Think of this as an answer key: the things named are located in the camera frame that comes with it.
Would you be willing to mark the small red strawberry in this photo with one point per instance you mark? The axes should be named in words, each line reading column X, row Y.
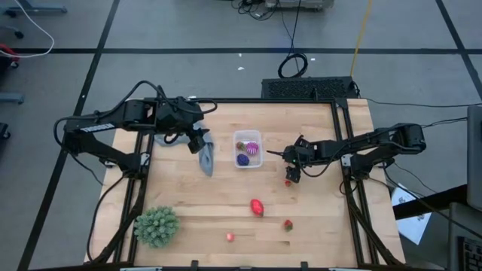
column 287, row 184

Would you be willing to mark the red strawberry with green leaves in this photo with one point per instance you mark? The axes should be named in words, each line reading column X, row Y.
column 241, row 145
column 288, row 225

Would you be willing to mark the grey metal furniture base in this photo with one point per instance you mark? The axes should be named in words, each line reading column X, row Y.
column 37, row 7
column 9, row 98

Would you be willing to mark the clear plastic container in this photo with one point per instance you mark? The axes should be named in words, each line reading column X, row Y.
column 258, row 162

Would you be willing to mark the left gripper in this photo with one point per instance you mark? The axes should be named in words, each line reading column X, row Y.
column 180, row 114

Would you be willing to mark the red object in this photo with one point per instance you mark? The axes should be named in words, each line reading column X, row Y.
column 7, row 50

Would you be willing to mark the black desk board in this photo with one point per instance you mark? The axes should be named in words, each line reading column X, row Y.
column 425, row 204

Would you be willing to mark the large red strawberry toy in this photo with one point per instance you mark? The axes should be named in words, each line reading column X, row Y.
column 257, row 207

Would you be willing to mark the black metal table frame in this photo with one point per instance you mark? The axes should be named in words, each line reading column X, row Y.
column 263, row 100

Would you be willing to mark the computer equipment box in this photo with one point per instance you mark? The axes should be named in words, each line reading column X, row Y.
column 297, row 3

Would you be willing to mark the green spiky potted plant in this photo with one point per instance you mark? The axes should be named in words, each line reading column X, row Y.
column 156, row 226

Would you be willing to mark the black keyboard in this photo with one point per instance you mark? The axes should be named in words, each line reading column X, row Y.
column 470, row 254

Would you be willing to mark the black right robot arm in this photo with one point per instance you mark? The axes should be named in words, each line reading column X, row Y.
column 376, row 145

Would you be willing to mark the black perforated computer case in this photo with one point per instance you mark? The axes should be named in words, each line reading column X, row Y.
column 301, row 88

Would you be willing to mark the grey desk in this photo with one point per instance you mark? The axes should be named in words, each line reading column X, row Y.
column 465, row 226

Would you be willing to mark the black floor object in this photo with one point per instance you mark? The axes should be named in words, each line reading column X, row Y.
column 3, row 131

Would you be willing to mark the grey cloth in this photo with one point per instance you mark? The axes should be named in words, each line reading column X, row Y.
column 206, row 162

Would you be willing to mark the purple grape bunch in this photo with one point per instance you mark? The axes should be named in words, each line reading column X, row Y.
column 243, row 160

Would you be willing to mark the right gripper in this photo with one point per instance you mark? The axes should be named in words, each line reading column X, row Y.
column 301, row 154

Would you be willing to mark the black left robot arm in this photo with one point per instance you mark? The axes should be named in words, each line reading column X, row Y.
column 86, row 128

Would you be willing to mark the white paper sheet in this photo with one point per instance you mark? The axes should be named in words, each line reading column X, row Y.
column 412, row 226

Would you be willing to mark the black caster wheel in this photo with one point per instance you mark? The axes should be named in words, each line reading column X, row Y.
column 19, row 35

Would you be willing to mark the grey monitor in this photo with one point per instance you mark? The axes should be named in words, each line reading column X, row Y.
column 475, row 158

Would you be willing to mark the pinkish red round fruit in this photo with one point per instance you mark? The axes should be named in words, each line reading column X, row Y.
column 230, row 236

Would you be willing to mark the pink striped spiky fruit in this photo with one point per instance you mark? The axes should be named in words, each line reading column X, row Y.
column 252, row 148

